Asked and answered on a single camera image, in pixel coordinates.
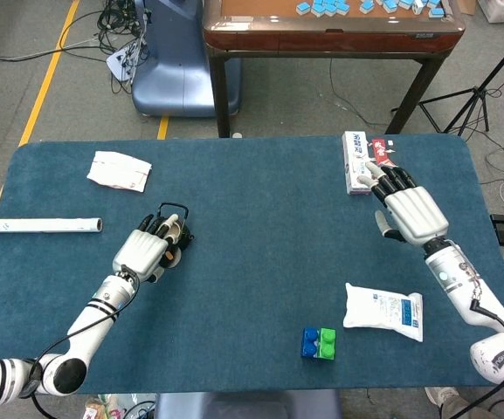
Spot khaki trouser leg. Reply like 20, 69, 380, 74
438, 392, 504, 419

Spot beige shoe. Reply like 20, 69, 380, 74
424, 386, 461, 409

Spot colourful snack bags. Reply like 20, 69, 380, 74
83, 392, 156, 419

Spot white toothpaste box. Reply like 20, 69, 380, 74
342, 130, 375, 196

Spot red printed card box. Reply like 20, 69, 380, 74
369, 138, 404, 174

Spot white plastic pouch blue label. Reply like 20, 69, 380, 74
342, 282, 425, 344

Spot blue toy brick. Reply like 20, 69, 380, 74
300, 327, 322, 360

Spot blue felt table cover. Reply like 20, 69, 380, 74
0, 134, 504, 397

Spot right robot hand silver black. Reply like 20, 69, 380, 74
358, 160, 450, 244

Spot brown mahjong table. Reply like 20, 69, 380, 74
202, 0, 466, 139

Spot black tripod stand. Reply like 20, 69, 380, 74
390, 26, 504, 136

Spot white paper packet red stripes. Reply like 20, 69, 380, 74
86, 150, 153, 193

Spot blue grey robot chassis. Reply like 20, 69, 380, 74
153, 388, 343, 419

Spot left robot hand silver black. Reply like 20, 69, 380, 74
111, 212, 181, 284

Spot black cable bundle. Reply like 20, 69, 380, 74
96, 0, 152, 95

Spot white power strip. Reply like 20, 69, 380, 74
106, 41, 142, 84

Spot brown cardboard box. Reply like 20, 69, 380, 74
454, 0, 480, 17

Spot black cast iron teapot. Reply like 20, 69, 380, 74
157, 202, 196, 252

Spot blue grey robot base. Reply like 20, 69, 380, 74
130, 0, 242, 118

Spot green toy brick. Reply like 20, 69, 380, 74
316, 327, 337, 361

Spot white cling film roll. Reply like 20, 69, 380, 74
0, 216, 104, 234

